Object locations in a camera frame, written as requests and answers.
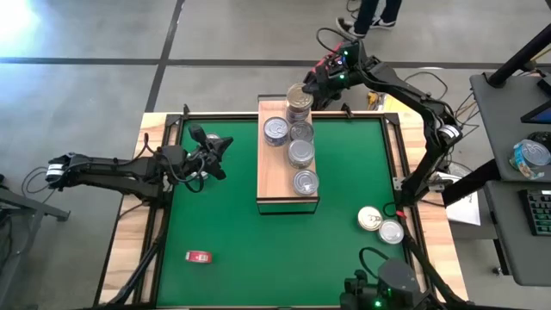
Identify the red black power station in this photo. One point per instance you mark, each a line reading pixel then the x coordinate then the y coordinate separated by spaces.
pixel 327 102

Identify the grey metal stand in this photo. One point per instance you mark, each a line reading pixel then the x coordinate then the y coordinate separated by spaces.
pixel 26 206

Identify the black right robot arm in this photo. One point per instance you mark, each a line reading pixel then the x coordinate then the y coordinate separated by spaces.
pixel 413 97

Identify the blue fish-print can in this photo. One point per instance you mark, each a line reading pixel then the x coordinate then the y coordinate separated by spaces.
pixel 276 129

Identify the grey desk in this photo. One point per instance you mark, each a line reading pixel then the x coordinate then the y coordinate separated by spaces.
pixel 508 258
pixel 495 129

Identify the white paper sheet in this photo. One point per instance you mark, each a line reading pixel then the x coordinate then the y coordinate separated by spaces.
pixel 465 211

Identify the yellow plug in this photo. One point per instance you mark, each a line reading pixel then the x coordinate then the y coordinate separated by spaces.
pixel 372 100

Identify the person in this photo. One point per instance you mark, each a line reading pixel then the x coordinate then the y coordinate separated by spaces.
pixel 366 17

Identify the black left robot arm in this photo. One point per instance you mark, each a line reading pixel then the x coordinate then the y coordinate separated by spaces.
pixel 112 172

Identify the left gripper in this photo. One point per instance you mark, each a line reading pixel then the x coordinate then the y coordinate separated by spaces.
pixel 181 161

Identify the green table mat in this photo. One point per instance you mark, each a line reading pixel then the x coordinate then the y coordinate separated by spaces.
pixel 280 258

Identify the black desk beam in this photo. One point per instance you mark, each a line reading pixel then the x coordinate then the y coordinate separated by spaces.
pixel 469 187

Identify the black tablet screen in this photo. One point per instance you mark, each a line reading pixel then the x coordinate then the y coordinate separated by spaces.
pixel 540 114

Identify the black metal table frame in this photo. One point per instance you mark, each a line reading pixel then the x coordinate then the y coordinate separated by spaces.
pixel 215 116

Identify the black headphones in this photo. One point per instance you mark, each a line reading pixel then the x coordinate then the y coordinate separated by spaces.
pixel 542 138

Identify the red white-label can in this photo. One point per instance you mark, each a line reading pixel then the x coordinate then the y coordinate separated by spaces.
pixel 198 256
pixel 305 182

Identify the yellow paper pad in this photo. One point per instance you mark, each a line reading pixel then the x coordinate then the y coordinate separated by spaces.
pixel 396 105

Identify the white green-label can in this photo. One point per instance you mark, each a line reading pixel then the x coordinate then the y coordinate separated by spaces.
pixel 301 150

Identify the black keyboard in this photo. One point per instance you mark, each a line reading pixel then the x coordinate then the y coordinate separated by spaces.
pixel 538 213

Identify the white blue-label can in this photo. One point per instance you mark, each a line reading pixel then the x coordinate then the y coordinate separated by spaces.
pixel 276 144

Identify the wooden shelf black metal frame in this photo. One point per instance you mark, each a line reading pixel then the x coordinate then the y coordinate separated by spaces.
pixel 271 181

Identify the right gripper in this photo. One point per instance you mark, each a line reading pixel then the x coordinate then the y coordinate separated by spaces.
pixel 344 66

